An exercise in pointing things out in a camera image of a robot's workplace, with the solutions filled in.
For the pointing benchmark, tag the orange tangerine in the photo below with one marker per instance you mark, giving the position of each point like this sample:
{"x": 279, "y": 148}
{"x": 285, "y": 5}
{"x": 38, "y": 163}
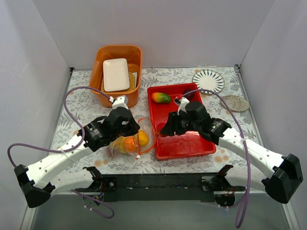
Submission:
{"x": 129, "y": 145}

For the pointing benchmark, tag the red plastic tray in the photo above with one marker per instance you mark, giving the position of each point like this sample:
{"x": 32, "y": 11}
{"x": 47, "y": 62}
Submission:
{"x": 191, "y": 144}

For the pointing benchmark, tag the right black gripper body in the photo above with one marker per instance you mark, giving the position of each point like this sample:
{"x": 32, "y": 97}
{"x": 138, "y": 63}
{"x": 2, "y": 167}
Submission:
{"x": 173, "y": 123}

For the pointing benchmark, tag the orange plastic bin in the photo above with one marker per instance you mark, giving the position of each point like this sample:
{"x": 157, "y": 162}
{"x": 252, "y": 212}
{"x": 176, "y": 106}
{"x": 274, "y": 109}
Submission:
{"x": 132, "y": 54}

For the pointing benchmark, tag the yellow lemon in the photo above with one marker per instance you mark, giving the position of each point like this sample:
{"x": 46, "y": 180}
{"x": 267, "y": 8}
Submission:
{"x": 141, "y": 138}

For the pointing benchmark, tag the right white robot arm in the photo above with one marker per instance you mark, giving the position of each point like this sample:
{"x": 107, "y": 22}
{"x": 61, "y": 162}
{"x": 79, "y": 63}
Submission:
{"x": 279, "y": 175}

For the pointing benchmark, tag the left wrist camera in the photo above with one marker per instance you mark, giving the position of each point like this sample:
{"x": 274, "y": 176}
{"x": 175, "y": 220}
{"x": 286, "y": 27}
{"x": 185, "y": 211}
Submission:
{"x": 121, "y": 101}

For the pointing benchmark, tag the striped round plate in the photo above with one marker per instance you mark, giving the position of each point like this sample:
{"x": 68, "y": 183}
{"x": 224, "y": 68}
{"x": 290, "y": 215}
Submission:
{"x": 209, "y": 81}

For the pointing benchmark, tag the speckled small round plate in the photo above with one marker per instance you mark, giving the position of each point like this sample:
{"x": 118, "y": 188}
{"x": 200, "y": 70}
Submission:
{"x": 235, "y": 103}

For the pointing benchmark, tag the yellow mango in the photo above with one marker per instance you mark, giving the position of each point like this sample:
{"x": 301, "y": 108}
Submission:
{"x": 117, "y": 146}

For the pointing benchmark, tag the white rectangular plate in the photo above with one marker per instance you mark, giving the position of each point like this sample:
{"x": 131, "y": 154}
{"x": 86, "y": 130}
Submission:
{"x": 115, "y": 74}

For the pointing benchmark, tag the red apple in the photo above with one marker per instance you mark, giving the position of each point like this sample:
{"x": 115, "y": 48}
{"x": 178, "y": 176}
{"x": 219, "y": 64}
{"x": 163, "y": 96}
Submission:
{"x": 159, "y": 127}

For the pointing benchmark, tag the yellow woven basket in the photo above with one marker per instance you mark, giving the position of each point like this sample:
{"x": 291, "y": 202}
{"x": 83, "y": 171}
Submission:
{"x": 133, "y": 82}

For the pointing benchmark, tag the red green mango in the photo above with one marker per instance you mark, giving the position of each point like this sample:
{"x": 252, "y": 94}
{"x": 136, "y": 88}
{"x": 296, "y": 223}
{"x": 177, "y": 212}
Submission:
{"x": 160, "y": 98}

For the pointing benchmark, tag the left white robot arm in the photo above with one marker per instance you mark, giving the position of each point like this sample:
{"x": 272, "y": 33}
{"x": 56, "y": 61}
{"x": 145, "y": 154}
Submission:
{"x": 41, "y": 180}

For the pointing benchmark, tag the dark purple passion fruit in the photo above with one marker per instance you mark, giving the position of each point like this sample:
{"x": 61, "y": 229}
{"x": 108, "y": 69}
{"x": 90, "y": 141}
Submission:
{"x": 188, "y": 94}

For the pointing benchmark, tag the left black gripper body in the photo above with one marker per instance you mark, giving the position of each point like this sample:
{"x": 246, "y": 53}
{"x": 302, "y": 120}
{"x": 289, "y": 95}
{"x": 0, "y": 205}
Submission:
{"x": 129, "y": 125}

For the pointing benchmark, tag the clear zip top bag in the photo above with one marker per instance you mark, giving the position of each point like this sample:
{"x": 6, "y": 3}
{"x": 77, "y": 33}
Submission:
{"x": 147, "y": 125}

